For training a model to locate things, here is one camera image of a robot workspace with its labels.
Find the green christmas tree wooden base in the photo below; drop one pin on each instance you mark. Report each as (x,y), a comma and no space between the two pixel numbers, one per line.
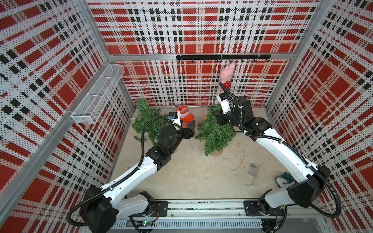
(145,115)

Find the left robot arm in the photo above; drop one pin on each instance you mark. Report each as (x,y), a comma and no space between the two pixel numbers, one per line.
(103,206)

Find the black hook rail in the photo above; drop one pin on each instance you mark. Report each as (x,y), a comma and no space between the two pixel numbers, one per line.
(219,57)

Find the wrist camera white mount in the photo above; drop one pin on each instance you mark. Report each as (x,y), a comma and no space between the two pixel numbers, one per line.
(225,98)
(175,117)

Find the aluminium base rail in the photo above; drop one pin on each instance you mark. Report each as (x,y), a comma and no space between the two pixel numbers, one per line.
(226,214)

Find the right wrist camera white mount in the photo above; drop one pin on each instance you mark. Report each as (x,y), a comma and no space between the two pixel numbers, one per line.
(225,98)

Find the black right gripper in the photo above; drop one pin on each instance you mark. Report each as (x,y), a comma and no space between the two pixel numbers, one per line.
(220,119)

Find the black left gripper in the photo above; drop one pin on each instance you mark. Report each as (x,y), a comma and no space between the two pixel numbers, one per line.
(190,130)

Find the pink plush pig toy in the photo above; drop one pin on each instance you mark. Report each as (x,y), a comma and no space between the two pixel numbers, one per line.
(226,75)

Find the red plush monster toy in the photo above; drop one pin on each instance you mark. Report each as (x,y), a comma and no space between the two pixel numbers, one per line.
(184,117)

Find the white wire mesh basket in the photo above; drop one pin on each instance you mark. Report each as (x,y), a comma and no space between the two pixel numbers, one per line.
(91,107)

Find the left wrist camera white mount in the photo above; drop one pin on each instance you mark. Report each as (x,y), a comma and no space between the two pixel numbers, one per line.
(175,117)

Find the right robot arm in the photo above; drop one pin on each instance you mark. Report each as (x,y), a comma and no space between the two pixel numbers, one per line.
(309,179)

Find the teal alarm clock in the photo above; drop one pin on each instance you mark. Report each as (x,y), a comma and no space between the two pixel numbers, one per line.
(284,180)

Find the green circuit board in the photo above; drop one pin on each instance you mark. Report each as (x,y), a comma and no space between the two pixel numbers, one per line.
(144,224)

